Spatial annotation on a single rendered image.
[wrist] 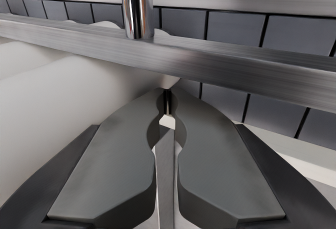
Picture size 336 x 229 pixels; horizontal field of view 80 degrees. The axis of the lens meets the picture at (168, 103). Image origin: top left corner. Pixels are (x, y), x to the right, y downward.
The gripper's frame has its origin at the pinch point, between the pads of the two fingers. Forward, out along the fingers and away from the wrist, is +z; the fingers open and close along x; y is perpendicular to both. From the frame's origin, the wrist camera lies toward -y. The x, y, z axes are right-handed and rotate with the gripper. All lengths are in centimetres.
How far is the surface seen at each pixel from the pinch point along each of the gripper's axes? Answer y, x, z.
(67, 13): -2.5, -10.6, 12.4
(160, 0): -4.2, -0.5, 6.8
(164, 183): 20.6, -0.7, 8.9
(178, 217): 34.2, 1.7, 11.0
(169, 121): 3.8, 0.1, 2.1
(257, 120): 3.8, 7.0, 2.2
